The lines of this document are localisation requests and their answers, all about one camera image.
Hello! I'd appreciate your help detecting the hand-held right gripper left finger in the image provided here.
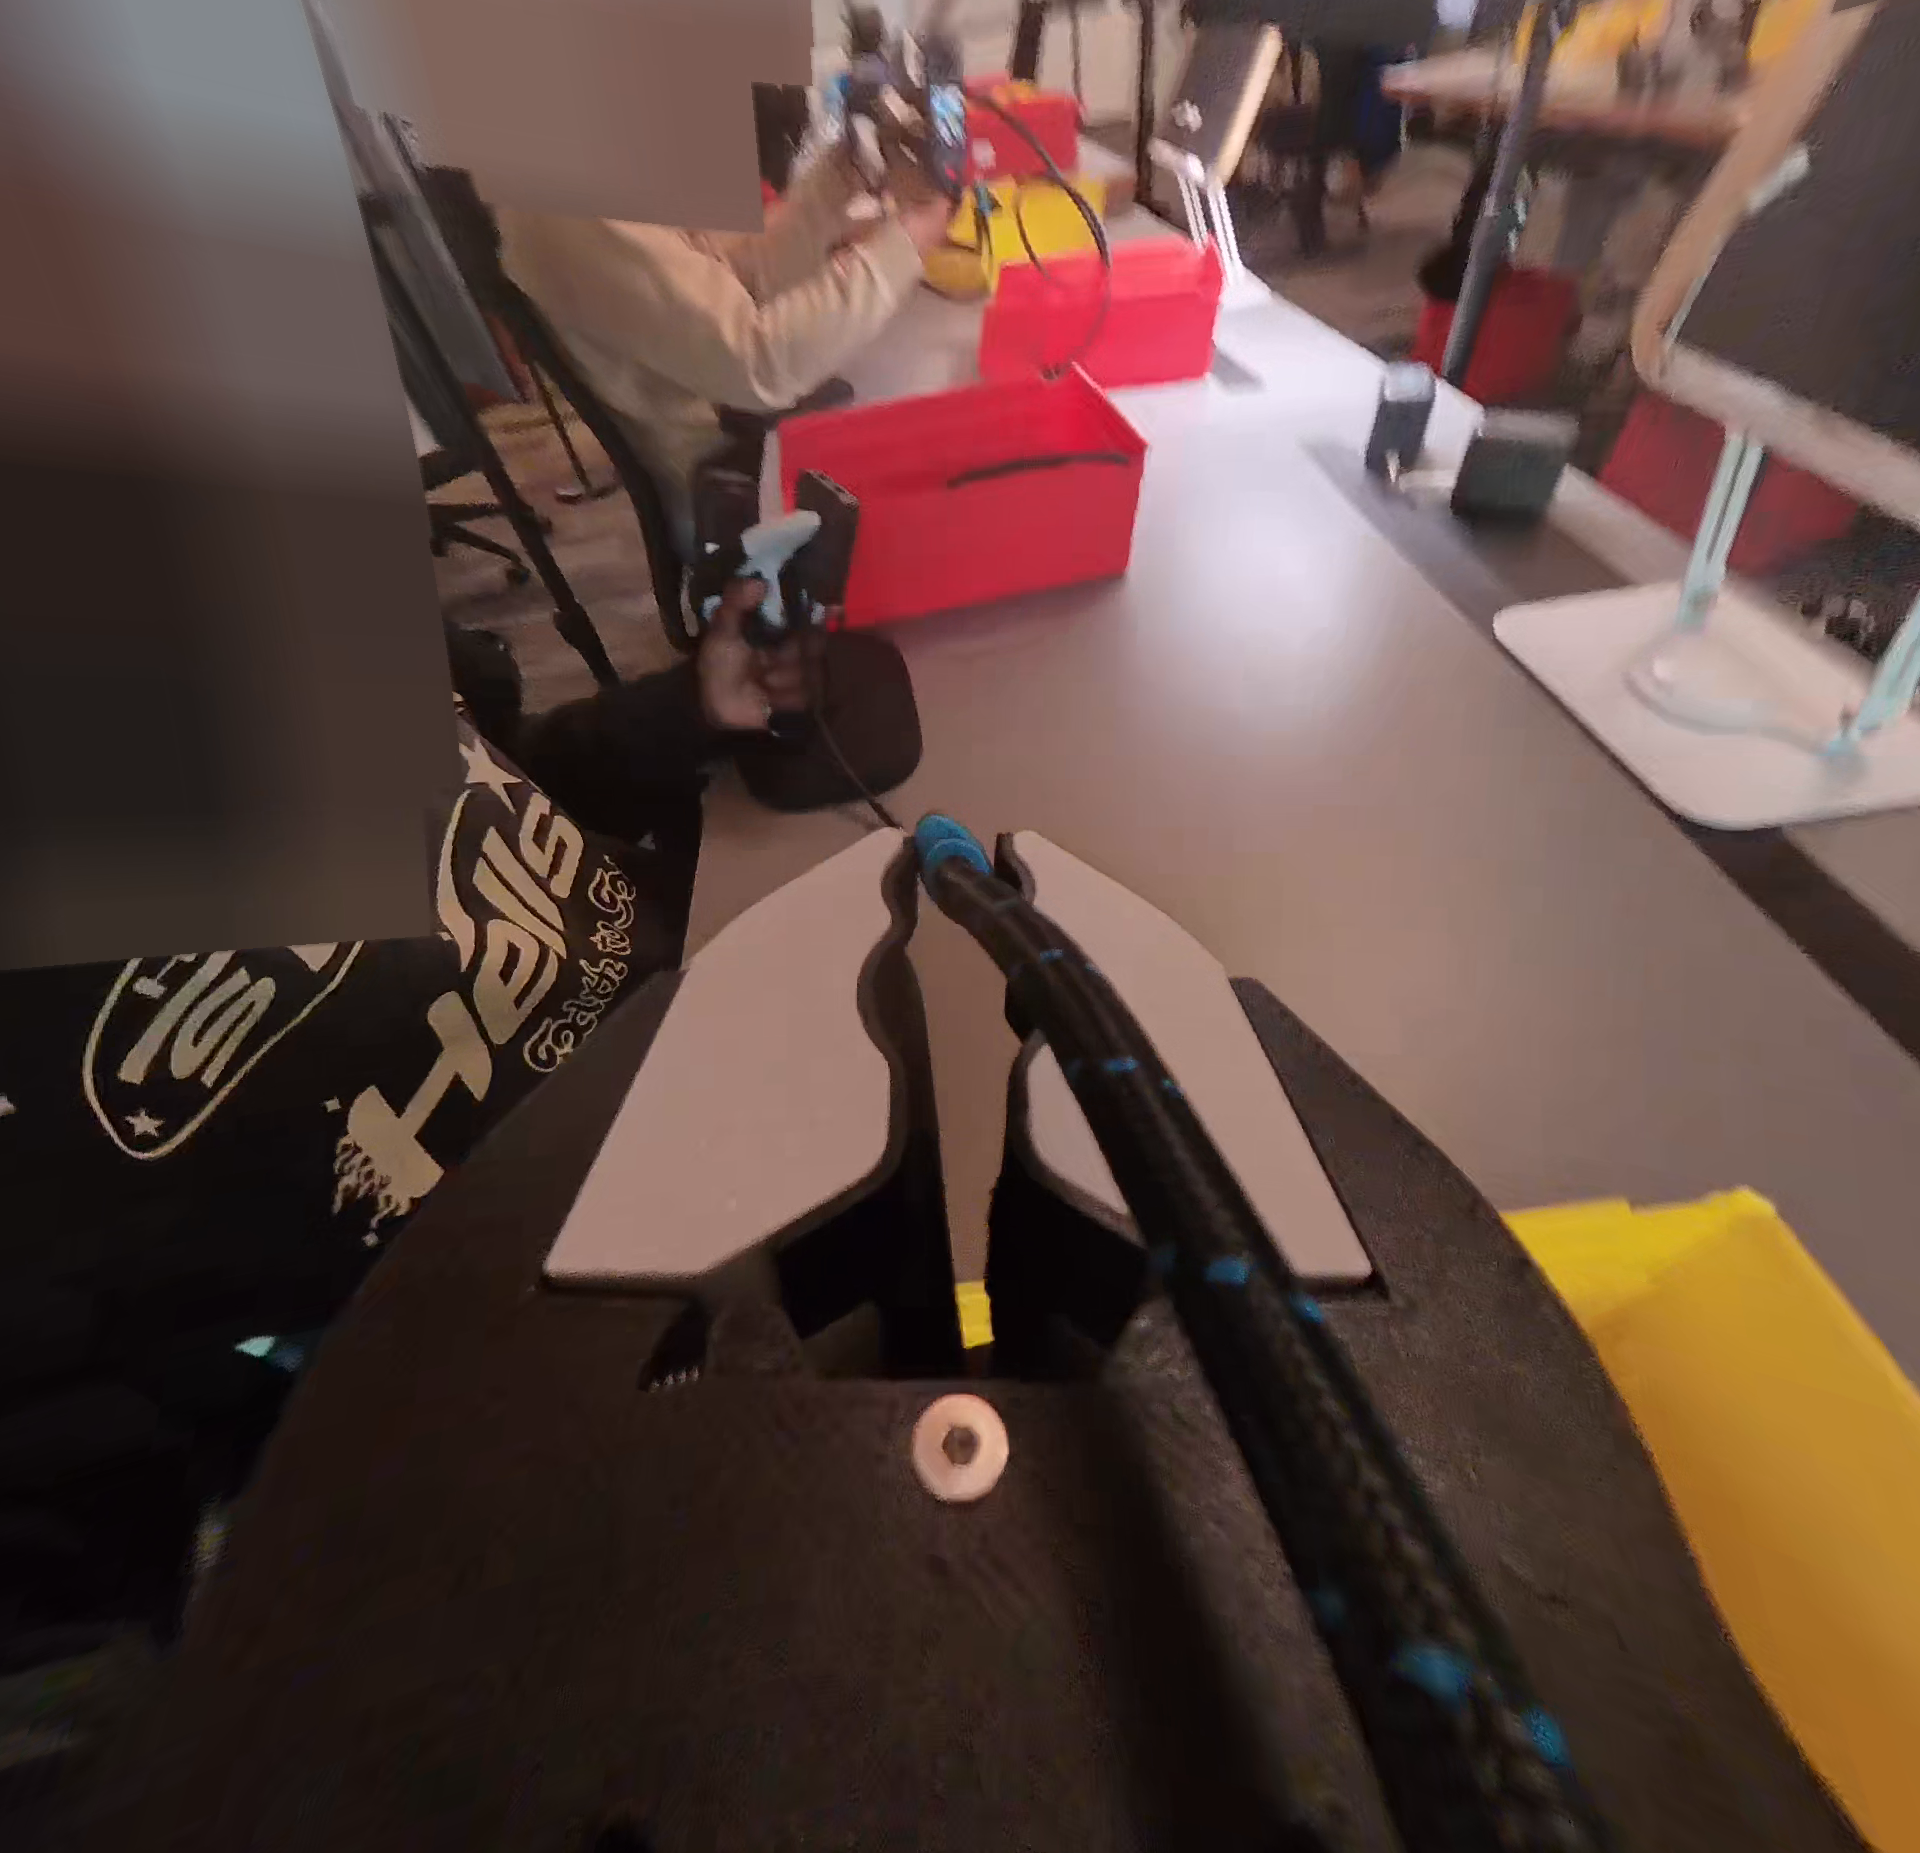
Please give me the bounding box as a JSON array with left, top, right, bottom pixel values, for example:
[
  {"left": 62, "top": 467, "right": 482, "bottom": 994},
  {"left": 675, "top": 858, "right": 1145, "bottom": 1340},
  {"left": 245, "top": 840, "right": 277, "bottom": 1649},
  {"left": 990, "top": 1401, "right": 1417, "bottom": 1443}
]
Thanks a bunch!
[{"left": 538, "top": 829, "right": 920, "bottom": 1296}]

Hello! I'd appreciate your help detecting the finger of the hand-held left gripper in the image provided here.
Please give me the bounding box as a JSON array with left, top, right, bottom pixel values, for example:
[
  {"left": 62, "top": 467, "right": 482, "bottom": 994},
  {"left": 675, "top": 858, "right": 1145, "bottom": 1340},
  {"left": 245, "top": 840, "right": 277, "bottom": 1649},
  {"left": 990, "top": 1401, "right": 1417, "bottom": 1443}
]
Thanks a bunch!
[{"left": 739, "top": 513, "right": 827, "bottom": 640}]

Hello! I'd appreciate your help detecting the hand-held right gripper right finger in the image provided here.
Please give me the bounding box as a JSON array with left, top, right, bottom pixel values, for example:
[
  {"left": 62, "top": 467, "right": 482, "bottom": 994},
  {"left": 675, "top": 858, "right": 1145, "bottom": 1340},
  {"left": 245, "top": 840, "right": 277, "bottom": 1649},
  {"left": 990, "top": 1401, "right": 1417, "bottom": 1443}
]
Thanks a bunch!
[{"left": 998, "top": 830, "right": 1377, "bottom": 1284}]

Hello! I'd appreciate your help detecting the black adapter hub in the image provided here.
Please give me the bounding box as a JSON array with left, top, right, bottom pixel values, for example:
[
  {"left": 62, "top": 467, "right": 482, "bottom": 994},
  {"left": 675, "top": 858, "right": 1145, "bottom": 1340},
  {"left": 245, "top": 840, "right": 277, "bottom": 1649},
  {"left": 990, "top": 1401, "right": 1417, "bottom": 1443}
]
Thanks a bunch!
[{"left": 791, "top": 470, "right": 866, "bottom": 631}]

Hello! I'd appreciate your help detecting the black braided HDMI cable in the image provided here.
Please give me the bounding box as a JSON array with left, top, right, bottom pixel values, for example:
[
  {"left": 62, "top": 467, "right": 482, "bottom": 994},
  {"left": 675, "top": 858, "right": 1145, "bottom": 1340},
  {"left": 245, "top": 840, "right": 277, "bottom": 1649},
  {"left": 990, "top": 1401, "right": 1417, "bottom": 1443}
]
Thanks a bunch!
[{"left": 914, "top": 815, "right": 1591, "bottom": 1853}]

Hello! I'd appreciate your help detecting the person's left hand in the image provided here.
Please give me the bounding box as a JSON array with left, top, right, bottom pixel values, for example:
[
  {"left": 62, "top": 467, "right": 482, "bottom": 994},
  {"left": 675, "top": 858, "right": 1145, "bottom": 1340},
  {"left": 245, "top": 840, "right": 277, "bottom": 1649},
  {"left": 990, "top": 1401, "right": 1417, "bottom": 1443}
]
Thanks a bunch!
[{"left": 697, "top": 612, "right": 803, "bottom": 739}]

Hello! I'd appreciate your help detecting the black cushioned pad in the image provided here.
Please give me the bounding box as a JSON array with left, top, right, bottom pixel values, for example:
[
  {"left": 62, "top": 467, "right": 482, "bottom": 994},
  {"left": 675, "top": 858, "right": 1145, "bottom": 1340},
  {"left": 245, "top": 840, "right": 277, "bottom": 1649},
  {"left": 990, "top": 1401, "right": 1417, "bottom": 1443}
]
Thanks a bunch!
[{"left": 735, "top": 630, "right": 923, "bottom": 814}]

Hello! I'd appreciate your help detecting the red plastic bin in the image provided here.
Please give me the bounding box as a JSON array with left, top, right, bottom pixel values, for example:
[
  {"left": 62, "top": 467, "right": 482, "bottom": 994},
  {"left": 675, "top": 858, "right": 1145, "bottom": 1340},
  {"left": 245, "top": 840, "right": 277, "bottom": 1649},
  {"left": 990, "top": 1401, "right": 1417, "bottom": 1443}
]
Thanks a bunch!
[
  {"left": 977, "top": 238, "right": 1224, "bottom": 388},
  {"left": 775, "top": 363, "right": 1151, "bottom": 630},
  {"left": 960, "top": 72, "right": 1085, "bottom": 180}
]

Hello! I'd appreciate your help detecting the black office chair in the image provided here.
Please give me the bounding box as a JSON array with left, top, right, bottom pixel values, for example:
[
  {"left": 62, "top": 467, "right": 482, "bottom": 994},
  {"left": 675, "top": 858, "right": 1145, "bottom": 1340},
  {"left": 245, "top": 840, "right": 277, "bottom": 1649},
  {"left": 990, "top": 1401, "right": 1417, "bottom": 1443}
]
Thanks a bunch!
[{"left": 358, "top": 112, "right": 708, "bottom": 684}]

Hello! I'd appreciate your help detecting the yellow plastic bin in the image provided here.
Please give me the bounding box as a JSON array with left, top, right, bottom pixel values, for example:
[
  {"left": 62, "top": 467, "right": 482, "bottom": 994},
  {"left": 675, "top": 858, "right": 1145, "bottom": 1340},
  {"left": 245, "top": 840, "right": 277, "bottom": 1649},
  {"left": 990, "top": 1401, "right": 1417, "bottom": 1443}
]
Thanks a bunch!
[
  {"left": 920, "top": 178, "right": 1106, "bottom": 299},
  {"left": 1499, "top": 1188, "right": 1920, "bottom": 1853}
]

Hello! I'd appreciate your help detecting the dark printed shirt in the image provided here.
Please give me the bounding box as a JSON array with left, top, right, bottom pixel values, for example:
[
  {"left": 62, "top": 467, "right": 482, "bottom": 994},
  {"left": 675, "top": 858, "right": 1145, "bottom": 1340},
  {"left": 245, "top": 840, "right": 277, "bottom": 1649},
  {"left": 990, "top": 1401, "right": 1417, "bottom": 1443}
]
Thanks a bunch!
[{"left": 0, "top": 735, "right": 697, "bottom": 1704}]

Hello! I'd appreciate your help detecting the small black board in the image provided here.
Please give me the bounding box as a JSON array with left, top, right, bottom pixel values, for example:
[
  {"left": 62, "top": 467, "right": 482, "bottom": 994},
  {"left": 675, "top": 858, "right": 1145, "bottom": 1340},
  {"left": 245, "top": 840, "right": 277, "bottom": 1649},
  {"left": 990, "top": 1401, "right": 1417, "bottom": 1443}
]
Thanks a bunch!
[{"left": 1157, "top": 22, "right": 1291, "bottom": 191}]

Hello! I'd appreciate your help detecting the small grey box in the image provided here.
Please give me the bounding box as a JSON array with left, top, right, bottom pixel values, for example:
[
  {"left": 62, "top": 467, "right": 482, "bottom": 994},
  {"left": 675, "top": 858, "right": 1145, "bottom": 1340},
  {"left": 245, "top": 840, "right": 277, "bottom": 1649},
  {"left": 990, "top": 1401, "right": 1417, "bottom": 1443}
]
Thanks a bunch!
[
  {"left": 1449, "top": 410, "right": 1579, "bottom": 522},
  {"left": 1363, "top": 360, "right": 1439, "bottom": 477}
]

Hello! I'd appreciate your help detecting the red storage bin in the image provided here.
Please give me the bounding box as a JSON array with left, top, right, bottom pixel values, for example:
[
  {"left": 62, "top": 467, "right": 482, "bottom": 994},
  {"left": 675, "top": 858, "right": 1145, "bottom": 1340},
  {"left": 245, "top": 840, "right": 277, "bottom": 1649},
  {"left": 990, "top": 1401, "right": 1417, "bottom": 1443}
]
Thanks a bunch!
[
  {"left": 1597, "top": 388, "right": 1861, "bottom": 579},
  {"left": 1408, "top": 260, "right": 1579, "bottom": 409}
]

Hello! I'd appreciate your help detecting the black disc on pole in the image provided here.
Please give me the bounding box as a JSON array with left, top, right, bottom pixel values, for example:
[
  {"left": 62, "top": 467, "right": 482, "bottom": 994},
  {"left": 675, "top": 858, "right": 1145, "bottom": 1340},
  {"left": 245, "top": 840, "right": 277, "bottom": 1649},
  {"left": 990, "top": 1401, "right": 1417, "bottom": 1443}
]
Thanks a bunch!
[{"left": 1417, "top": 0, "right": 1578, "bottom": 385}]

